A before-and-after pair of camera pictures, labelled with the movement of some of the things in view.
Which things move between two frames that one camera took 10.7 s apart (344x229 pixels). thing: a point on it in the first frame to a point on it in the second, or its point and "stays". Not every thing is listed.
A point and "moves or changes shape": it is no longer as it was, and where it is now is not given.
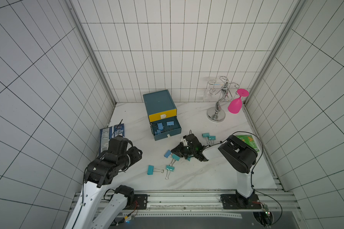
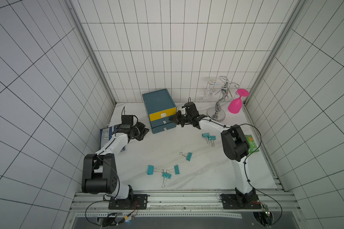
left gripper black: x=134 y=152 to x=144 y=130
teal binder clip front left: x=151 y=169 stays
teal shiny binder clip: x=169 y=167 to x=166 y=176
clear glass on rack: x=208 y=94 stays
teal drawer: x=171 y=126 moves or changes shape
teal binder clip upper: x=206 y=136 stays
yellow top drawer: x=159 y=116 stays
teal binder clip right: x=212 y=138 stays
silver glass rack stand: x=213 y=114 stays
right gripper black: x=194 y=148 to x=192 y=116
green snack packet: x=248 y=140 stays
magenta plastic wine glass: x=235 y=105 stays
